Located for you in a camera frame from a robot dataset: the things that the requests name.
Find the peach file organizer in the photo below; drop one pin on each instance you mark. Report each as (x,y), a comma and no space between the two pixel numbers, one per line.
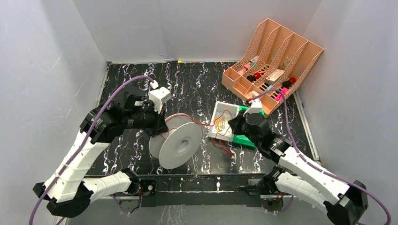
(278,48)

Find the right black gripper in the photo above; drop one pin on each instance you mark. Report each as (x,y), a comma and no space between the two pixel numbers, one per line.
(235,123)

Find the green plastic bin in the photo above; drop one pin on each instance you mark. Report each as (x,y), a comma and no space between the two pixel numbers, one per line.
(241,139)

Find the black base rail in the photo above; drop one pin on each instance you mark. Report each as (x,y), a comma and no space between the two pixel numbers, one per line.
(213,189)

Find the pink white tube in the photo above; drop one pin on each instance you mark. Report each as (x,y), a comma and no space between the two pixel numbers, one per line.
(248,65)

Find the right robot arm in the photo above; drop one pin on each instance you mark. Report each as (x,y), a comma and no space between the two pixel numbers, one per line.
(298,175)

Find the white perforated cable spool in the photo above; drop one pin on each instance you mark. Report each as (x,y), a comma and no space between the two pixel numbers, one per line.
(175,147)

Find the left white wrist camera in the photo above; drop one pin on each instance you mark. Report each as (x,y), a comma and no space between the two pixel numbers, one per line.
(159,96)

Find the white box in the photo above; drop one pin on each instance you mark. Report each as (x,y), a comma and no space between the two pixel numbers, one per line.
(274,76)

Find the white plastic bin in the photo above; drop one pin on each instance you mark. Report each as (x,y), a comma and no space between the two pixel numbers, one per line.
(223,112)

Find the red black ball item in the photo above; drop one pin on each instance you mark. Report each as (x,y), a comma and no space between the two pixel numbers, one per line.
(254,77)

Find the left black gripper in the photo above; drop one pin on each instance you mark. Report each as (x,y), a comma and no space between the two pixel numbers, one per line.
(160,123)

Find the white small eraser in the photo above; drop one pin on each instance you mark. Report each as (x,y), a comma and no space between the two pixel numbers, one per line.
(253,94)

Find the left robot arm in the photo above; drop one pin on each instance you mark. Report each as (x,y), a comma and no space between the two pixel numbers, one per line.
(68,191)

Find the pink marker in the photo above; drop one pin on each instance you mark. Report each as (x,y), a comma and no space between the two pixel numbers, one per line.
(282,93)

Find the red black bottle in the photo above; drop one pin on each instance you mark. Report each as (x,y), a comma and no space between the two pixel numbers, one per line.
(288,83)

